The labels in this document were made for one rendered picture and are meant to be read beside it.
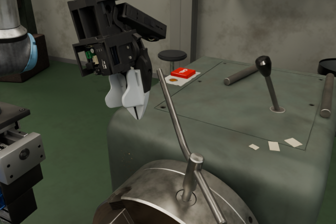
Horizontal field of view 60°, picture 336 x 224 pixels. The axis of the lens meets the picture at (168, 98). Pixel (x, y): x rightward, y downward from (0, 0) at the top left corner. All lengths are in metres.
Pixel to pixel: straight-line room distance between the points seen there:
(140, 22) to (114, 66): 0.10
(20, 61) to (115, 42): 0.57
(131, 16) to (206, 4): 3.45
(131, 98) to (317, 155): 0.36
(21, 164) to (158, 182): 0.51
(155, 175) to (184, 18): 3.35
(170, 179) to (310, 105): 0.44
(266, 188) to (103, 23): 0.39
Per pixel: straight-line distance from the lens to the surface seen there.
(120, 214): 0.52
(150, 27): 0.51
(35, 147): 0.95
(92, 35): 0.45
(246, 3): 3.78
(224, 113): 0.70
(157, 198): 0.49
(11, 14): 0.94
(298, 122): 0.72
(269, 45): 3.81
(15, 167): 0.93
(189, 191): 0.47
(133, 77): 0.47
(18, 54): 0.97
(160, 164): 0.57
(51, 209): 2.36
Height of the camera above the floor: 1.58
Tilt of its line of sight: 25 degrees down
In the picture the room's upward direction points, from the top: straight up
